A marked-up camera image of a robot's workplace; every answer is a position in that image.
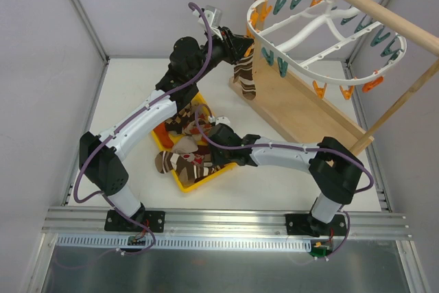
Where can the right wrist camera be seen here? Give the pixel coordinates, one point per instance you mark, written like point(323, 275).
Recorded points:
point(218, 120)

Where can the green circuit board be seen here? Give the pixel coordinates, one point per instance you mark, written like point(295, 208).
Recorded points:
point(320, 250)

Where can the teal clothes peg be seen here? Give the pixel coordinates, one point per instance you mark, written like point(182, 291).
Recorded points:
point(268, 55)
point(282, 67)

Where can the brown white striped sock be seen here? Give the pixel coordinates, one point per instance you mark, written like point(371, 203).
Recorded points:
point(243, 73)

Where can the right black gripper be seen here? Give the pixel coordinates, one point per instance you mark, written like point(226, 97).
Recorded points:
point(212, 136)

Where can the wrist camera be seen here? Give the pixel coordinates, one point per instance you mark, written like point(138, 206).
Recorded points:
point(213, 16)
point(218, 120)

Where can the beige sock with red pattern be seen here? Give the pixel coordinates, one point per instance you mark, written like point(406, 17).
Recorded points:
point(189, 150)

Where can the perforated cable duct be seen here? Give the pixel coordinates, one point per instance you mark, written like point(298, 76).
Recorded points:
point(187, 243)

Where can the white round clip hanger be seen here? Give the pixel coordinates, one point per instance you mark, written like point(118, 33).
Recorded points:
point(303, 36)

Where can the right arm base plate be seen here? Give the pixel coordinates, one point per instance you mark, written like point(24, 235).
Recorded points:
point(297, 224)

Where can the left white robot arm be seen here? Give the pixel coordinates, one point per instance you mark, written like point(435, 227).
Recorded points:
point(102, 155)

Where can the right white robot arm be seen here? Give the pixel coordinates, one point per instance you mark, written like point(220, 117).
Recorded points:
point(335, 170)

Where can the aluminium mounting rail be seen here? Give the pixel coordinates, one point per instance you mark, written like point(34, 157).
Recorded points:
point(227, 223)

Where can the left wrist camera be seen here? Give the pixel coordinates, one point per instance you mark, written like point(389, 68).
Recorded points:
point(213, 16)

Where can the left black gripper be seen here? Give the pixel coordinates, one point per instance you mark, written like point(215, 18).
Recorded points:
point(232, 46)

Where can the yellow plastic tray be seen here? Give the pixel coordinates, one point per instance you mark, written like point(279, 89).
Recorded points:
point(165, 141)

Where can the brown argyle sock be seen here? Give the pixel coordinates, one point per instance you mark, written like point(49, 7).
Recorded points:
point(182, 123)

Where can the wooden hanger stand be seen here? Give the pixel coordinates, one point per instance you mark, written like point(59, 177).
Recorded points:
point(292, 108)

